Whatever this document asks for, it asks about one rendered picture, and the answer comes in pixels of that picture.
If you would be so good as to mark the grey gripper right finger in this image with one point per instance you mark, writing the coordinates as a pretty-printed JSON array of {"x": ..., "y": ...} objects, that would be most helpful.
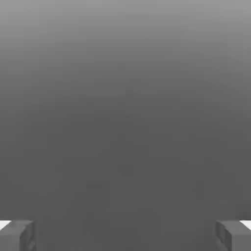
[{"x": 235, "y": 235}]

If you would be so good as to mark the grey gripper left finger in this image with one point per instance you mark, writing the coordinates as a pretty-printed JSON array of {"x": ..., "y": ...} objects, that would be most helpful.
[{"x": 15, "y": 235}]

